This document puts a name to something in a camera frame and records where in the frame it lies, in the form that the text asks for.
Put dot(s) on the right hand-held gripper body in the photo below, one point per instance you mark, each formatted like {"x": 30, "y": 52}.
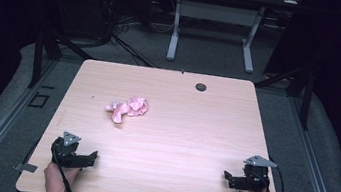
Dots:
{"x": 252, "y": 183}

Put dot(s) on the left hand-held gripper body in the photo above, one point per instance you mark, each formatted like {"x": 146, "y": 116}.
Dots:
{"x": 65, "y": 157}

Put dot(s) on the person's left hand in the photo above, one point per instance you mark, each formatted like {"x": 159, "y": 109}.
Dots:
{"x": 55, "y": 179}

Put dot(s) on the black tape strip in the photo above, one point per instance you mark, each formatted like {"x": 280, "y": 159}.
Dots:
{"x": 47, "y": 87}

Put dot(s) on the black metal stand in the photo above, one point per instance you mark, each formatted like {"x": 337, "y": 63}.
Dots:
{"x": 38, "y": 57}
{"x": 307, "y": 101}

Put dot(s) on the dark cabinet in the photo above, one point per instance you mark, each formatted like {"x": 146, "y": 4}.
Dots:
{"x": 79, "y": 9}

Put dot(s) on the white-legged desk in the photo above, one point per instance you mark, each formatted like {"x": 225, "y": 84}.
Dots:
{"x": 217, "y": 13}

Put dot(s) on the grey metal table bracket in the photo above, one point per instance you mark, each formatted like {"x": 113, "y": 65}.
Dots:
{"x": 26, "y": 167}

